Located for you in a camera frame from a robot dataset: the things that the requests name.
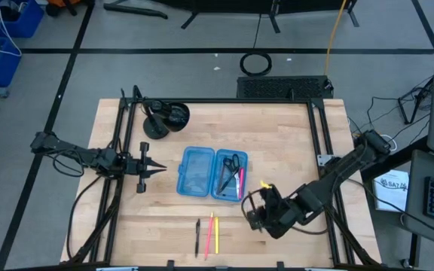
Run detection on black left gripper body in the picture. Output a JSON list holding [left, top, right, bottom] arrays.
[[118, 142, 150, 193]]

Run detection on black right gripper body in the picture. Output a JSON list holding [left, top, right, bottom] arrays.
[[247, 184, 289, 240]]

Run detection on black handled scissors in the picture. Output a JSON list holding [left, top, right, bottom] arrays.
[[222, 153, 243, 199]]

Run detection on blue translucent plastic supply box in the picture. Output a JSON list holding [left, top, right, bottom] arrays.
[[176, 145, 249, 203]]

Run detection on pink pencil with yellow tip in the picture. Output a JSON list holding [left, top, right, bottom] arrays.
[[204, 212, 215, 260]]

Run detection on black desk lamp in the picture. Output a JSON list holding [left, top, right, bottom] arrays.
[[141, 98, 191, 140]]

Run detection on black perforated computer case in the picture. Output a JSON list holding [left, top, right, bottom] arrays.
[[236, 75, 334, 101]]

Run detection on white printed paper sheet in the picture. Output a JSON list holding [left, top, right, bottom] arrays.
[[373, 169, 410, 212]]

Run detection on grey desk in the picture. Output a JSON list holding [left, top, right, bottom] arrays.
[[401, 148, 434, 253]]

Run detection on black fabric partition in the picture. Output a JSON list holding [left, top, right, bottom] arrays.
[[102, 0, 360, 34]]

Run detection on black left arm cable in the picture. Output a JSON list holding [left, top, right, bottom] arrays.
[[53, 148, 103, 260]]

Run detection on black metal table frame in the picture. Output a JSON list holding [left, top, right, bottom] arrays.
[[60, 85, 382, 270]]

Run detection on black coiled cable ring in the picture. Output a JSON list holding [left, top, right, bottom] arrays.
[[239, 51, 273, 78]]

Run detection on yellow hanging cable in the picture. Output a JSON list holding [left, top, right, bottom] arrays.
[[324, 0, 348, 76]]

